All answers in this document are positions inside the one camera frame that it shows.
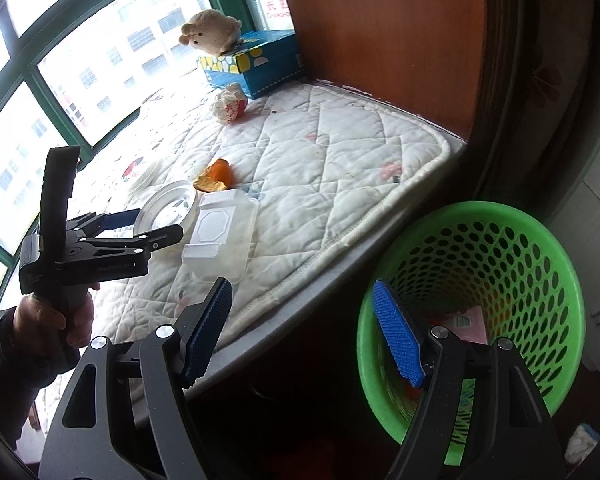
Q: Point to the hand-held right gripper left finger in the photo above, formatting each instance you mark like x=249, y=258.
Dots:
x=207, y=330

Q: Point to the blue spotted tissue box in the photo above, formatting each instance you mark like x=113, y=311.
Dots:
x=265, y=62

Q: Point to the person's left forearm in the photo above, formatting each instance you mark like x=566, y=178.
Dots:
x=10, y=360

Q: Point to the white plastic packet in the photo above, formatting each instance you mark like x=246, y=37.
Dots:
x=582, y=444

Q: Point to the beige apartment building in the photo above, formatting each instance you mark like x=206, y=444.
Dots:
x=145, y=35

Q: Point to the round white lid red label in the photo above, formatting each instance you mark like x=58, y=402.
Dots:
x=145, y=175

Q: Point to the crumpled paper ball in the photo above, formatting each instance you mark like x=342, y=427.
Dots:
x=229, y=104

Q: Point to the clear round plastic plate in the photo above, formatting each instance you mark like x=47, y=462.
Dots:
x=167, y=207

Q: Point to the person's left hand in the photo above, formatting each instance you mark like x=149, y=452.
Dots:
x=40, y=312

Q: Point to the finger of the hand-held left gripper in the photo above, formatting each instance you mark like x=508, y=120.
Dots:
x=116, y=220
x=145, y=242

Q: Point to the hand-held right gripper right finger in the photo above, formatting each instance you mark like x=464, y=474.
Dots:
x=397, y=335

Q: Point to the green plastic basket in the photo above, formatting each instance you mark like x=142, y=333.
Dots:
x=530, y=260

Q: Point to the orange peel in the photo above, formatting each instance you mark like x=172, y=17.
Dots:
x=214, y=176

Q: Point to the brown wooden cabinet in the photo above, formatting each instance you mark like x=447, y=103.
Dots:
x=405, y=35

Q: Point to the green window frame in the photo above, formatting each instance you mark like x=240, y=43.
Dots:
x=25, y=67

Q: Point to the beige plush toy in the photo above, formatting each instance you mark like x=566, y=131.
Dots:
x=212, y=30

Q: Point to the white quilted mat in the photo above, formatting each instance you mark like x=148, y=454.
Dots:
x=330, y=170

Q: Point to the pink snack wrapper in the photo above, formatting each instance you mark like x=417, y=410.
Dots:
x=465, y=322

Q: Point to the clear plastic container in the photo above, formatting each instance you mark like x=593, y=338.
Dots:
x=220, y=240

